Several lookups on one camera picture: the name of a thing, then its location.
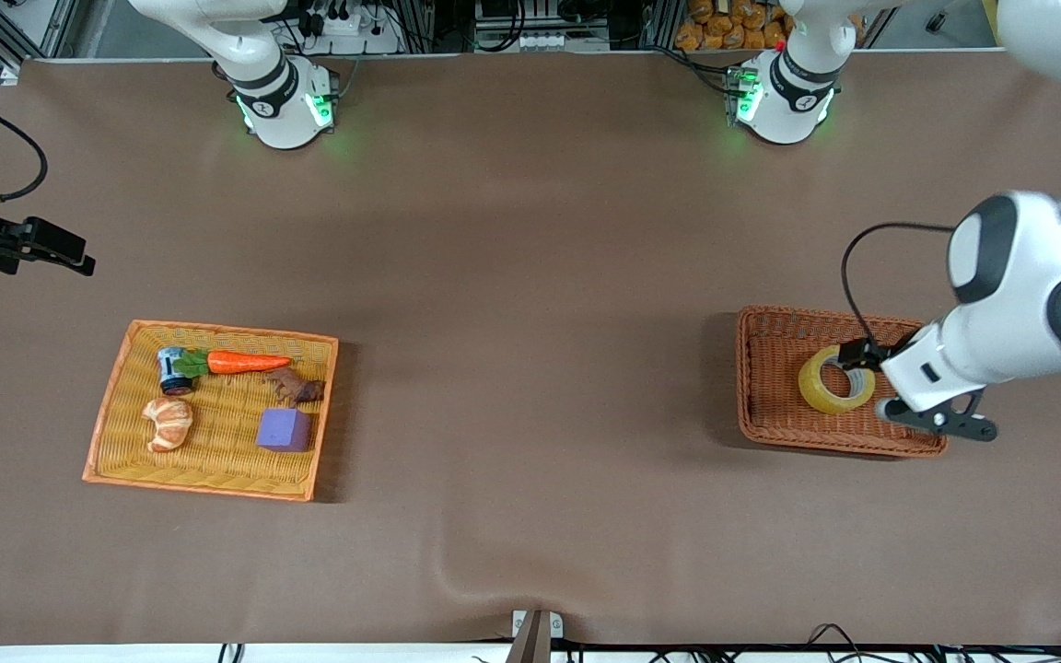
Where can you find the purple cube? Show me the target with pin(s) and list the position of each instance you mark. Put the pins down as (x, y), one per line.
(284, 430)

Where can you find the small blue white can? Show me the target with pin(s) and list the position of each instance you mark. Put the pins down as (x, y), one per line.
(171, 379)

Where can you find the yellow wicker tray orange rim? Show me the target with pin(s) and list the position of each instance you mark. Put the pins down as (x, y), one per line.
(217, 474)

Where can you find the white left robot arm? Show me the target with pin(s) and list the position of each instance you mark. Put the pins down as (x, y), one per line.
(1028, 267)

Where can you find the white socket strip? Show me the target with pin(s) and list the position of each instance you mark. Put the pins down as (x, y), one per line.
(549, 41)

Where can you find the white power strip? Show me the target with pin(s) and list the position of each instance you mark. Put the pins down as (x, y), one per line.
(355, 32)

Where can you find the pile of orange packets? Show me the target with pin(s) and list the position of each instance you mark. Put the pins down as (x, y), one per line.
(733, 23)

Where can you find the orange toy carrot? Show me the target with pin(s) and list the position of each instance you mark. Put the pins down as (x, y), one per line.
(245, 362)

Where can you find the brown toy animal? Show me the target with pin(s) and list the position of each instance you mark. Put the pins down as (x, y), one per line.
(296, 390)

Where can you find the toy croissant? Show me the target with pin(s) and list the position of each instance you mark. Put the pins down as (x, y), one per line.
(168, 424)

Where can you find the brown wicker basket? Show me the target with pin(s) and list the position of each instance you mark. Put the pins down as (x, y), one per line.
(779, 414)

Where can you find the metal table clamp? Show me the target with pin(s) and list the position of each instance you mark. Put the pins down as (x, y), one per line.
(536, 635)

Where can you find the clear yellowish tape roll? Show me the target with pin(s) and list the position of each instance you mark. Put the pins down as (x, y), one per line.
(834, 391)

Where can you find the brown table cloth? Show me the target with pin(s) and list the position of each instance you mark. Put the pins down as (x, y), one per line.
(530, 276)

